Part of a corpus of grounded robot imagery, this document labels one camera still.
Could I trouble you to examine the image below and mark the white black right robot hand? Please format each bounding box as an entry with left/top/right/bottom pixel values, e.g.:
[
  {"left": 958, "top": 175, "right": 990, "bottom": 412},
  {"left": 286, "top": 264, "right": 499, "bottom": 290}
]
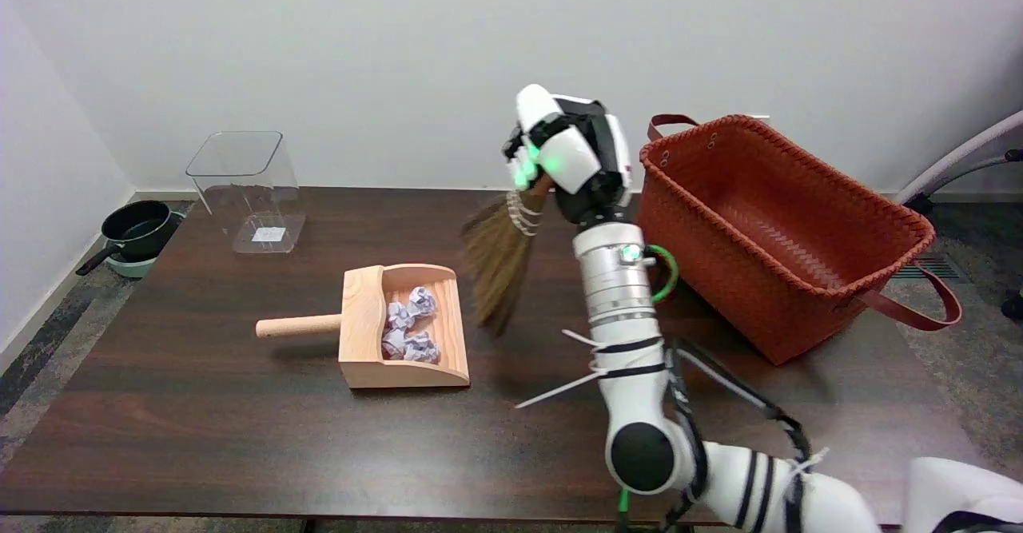
[{"left": 502, "top": 84, "right": 634, "bottom": 227}]

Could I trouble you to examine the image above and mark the brown straw hand broom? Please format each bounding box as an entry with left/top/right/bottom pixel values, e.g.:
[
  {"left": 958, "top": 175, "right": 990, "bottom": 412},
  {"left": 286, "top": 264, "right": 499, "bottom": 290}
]
[{"left": 460, "top": 173, "right": 554, "bottom": 338}]

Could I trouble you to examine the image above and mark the orange woven basket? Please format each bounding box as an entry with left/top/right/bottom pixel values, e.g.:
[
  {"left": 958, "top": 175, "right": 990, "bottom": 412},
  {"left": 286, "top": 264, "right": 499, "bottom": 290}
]
[{"left": 635, "top": 113, "right": 963, "bottom": 367}]

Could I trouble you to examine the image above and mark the wooden dustpan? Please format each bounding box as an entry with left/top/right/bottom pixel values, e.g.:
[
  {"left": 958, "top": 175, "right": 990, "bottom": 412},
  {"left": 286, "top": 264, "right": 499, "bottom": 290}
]
[{"left": 256, "top": 264, "right": 471, "bottom": 390}]

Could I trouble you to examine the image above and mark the clear plastic bin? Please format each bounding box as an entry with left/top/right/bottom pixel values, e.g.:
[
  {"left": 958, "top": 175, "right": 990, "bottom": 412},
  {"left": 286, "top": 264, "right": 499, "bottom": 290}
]
[{"left": 185, "top": 131, "right": 307, "bottom": 255}]

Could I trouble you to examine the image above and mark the metal floor vent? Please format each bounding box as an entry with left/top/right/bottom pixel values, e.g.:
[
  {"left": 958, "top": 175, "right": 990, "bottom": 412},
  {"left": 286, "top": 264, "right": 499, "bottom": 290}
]
[{"left": 890, "top": 254, "right": 973, "bottom": 282}]

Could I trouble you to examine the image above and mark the black frying pan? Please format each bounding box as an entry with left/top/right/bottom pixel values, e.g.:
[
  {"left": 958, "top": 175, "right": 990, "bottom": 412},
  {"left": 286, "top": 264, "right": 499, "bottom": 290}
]
[{"left": 76, "top": 200, "right": 173, "bottom": 277}]

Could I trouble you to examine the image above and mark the green pot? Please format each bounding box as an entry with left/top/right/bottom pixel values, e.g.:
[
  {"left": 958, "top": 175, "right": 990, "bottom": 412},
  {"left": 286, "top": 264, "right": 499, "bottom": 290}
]
[{"left": 105, "top": 210, "right": 186, "bottom": 279}]

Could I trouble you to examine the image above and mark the green robot cable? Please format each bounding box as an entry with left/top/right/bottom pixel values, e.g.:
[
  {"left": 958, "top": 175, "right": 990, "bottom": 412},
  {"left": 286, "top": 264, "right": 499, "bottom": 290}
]
[{"left": 644, "top": 244, "right": 680, "bottom": 304}]

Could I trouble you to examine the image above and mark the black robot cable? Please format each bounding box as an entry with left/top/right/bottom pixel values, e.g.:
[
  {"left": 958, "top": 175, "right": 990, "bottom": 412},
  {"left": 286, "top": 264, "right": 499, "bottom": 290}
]
[{"left": 659, "top": 340, "right": 813, "bottom": 533}]

